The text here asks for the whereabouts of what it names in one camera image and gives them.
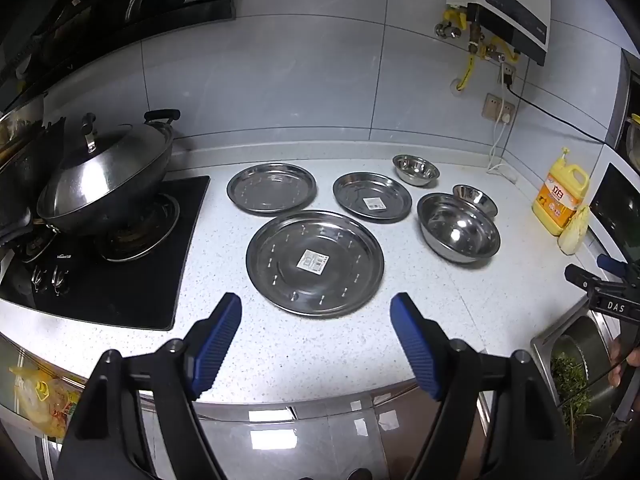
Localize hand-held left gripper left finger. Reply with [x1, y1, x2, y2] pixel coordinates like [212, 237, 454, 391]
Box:
[57, 292, 243, 480]

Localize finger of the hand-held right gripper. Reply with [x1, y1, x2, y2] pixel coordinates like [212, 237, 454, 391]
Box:
[596, 254, 640, 286]
[565, 264, 608, 295]

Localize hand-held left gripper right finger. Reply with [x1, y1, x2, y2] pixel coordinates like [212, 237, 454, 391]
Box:
[390, 292, 576, 480]

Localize large labelled steel plate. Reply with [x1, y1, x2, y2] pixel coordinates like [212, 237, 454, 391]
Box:
[246, 210, 385, 317]

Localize large steel bowl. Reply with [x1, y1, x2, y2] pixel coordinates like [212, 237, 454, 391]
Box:
[417, 192, 502, 264]

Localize small steel bowl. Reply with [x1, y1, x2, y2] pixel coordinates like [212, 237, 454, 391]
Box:
[452, 184, 499, 217]

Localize unlabelled steel plate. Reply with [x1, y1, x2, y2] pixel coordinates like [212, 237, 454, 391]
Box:
[226, 162, 317, 216]

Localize small labelled steel plate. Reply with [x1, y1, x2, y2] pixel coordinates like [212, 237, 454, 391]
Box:
[333, 171, 413, 223]

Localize person's right hand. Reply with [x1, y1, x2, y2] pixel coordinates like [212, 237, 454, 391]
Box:
[609, 335, 640, 388]

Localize napa cabbage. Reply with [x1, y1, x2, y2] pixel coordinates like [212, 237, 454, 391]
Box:
[558, 205, 592, 256]

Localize steel sink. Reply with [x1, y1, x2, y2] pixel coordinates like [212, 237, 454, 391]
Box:
[530, 305, 640, 466]

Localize yellow detergent bottle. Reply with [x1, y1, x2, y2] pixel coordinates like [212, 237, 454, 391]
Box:
[531, 147, 591, 237]

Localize green leafy vegetables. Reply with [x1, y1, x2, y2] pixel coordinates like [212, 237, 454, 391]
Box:
[550, 352, 603, 433]

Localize black glass gas cooktop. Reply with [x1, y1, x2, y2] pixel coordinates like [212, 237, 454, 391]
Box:
[0, 175, 211, 332]

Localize grey base cabinet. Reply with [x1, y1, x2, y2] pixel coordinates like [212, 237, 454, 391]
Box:
[0, 330, 551, 480]

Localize black steel wok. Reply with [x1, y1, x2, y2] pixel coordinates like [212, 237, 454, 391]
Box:
[36, 109, 182, 237]

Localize medium steel bowl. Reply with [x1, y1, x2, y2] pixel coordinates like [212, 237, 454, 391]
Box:
[392, 154, 441, 187]

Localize yellow plastic bag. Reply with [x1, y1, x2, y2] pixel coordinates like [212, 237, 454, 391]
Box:
[9, 365, 83, 438]

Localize wok lid with black knob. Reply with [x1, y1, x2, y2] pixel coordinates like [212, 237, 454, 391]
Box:
[37, 112, 173, 220]

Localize white water heater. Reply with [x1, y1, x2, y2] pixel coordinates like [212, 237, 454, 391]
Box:
[446, 0, 551, 67]

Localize black range hood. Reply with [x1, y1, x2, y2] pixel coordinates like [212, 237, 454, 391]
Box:
[0, 0, 237, 116]

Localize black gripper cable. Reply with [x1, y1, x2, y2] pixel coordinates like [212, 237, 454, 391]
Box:
[590, 342, 640, 388]

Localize white power cable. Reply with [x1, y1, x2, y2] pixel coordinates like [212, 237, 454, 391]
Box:
[486, 112, 519, 182]

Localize black power cable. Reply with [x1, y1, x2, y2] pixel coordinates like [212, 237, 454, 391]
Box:
[505, 80, 608, 145]

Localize beige wall socket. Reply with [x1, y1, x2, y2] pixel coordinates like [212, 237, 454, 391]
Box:
[482, 92, 516, 124]

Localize yellow gas hose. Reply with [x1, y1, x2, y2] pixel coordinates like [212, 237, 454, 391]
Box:
[452, 7, 476, 92]

